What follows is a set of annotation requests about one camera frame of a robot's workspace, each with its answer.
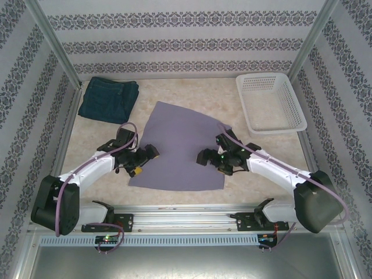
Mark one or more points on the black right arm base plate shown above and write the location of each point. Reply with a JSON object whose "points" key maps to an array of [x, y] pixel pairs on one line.
{"points": [[244, 222]]}

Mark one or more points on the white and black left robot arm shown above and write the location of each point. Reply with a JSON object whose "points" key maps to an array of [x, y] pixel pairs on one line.
{"points": [[93, 170]]}

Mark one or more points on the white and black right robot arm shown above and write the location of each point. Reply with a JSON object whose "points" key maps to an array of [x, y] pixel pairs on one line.
{"points": [[314, 209]]}

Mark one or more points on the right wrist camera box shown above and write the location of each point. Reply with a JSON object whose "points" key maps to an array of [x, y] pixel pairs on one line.
{"points": [[224, 140]]}

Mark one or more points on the aluminium corner post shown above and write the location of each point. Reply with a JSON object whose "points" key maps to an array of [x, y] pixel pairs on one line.
{"points": [[314, 35], [55, 43]]}

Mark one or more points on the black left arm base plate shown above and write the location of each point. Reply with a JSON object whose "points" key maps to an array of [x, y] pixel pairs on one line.
{"points": [[125, 222]]}

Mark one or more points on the lilac skirt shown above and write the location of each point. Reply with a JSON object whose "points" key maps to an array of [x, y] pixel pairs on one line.
{"points": [[180, 139]]}

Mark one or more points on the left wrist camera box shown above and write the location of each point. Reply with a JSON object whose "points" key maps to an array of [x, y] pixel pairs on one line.
{"points": [[126, 137]]}

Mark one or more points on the blue denim jeans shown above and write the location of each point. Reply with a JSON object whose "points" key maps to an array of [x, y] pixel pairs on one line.
{"points": [[107, 98]]}

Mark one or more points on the white plastic basket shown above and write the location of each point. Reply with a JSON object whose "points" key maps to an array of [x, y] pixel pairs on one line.
{"points": [[267, 110]]}

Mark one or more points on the aluminium cross rail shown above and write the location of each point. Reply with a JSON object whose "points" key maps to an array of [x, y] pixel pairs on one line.
{"points": [[180, 221]]}

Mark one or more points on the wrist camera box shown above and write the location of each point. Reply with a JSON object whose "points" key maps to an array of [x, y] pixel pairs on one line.
{"points": [[126, 137], [224, 140]]}

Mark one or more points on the grey metal shelf panel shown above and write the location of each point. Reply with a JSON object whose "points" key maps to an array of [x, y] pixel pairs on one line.
{"points": [[186, 261]]}

